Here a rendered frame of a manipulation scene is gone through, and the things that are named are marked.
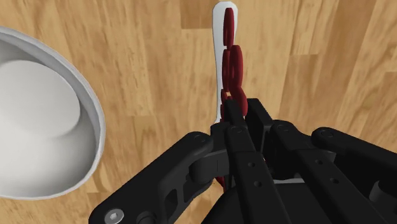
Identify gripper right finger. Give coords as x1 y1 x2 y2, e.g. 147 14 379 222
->
244 98 397 224

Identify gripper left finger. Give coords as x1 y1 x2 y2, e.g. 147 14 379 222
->
88 98 292 224

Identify white and dark red utensil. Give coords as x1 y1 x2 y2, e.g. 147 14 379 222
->
212 1 249 191

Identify white bowl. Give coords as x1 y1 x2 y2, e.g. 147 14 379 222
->
0 25 107 200

